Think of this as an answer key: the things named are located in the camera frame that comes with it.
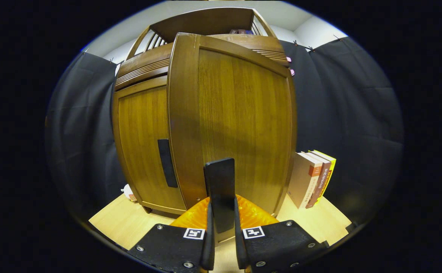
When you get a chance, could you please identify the yellow book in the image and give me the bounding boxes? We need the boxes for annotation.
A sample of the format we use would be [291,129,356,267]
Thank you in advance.
[314,150,337,205]

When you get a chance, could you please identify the wooden ribbed cabinet drawer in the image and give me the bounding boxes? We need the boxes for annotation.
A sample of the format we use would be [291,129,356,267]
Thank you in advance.
[115,33,294,91]

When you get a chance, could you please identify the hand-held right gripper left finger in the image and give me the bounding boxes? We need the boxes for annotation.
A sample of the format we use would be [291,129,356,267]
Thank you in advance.
[127,196,216,273]

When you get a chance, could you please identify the wooden double-door shoe cabinet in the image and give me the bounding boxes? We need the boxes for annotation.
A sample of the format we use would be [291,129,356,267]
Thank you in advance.
[111,7,298,220]

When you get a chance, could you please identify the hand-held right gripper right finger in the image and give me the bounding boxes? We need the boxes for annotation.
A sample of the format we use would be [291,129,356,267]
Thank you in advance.
[233,194,330,271]

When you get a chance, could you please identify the black backdrop cloth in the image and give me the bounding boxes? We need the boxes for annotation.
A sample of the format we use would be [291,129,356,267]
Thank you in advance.
[45,36,405,228]

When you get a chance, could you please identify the beige book orange spine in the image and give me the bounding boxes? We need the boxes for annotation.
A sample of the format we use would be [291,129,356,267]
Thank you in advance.
[287,152,323,209]

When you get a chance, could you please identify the black door handle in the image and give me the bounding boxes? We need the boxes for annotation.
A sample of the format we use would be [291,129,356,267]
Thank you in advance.
[204,158,236,234]
[157,139,179,188]

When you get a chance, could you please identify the wooden shoe cabinet door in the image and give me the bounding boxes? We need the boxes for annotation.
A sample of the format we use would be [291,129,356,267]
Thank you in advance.
[168,32,298,218]
[112,76,187,216]

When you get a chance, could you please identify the white rounded object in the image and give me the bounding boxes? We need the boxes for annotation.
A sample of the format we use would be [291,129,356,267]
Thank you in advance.
[121,184,138,202]

